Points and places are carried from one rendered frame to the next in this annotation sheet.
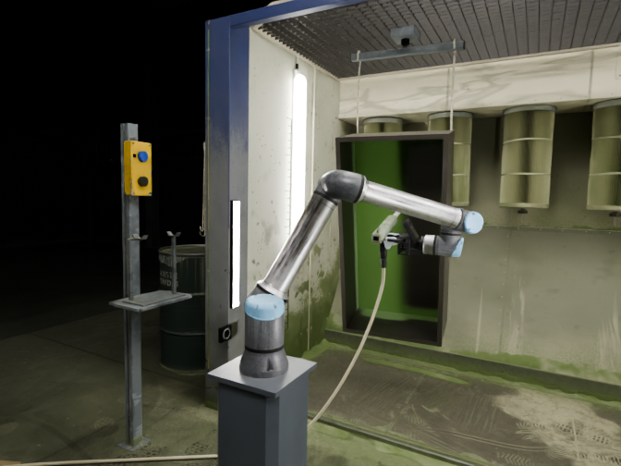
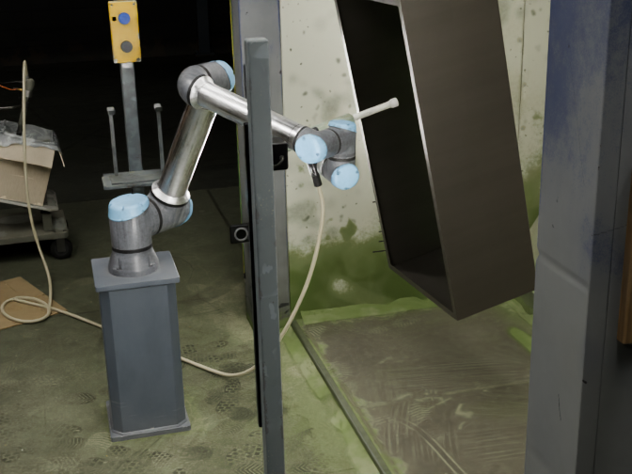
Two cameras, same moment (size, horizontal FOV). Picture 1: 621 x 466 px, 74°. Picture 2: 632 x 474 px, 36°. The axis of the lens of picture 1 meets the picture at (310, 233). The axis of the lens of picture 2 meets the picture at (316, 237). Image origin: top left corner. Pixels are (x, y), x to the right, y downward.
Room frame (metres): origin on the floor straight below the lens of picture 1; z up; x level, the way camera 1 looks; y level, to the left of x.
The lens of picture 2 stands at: (-0.29, -2.80, 1.94)
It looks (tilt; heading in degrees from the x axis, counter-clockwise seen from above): 19 degrees down; 47
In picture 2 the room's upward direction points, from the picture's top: 1 degrees counter-clockwise
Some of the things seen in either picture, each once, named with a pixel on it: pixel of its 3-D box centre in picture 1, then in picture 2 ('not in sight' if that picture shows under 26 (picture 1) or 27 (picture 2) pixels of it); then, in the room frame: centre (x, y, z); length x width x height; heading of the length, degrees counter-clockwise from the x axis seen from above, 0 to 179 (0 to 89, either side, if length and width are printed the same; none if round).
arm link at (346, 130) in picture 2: (453, 221); (339, 140); (1.86, -0.64, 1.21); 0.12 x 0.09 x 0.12; 10
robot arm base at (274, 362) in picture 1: (263, 355); (133, 255); (1.56, 0.17, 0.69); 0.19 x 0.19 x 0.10
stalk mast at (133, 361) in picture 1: (131, 288); (134, 163); (2.07, 0.90, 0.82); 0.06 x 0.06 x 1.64; 62
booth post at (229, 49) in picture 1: (226, 221); (258, 89); (2.49, 0.50, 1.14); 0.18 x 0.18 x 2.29; 62
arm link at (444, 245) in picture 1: (448, 245); (340, 172); (1.87, -0.63, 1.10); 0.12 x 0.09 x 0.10; 67
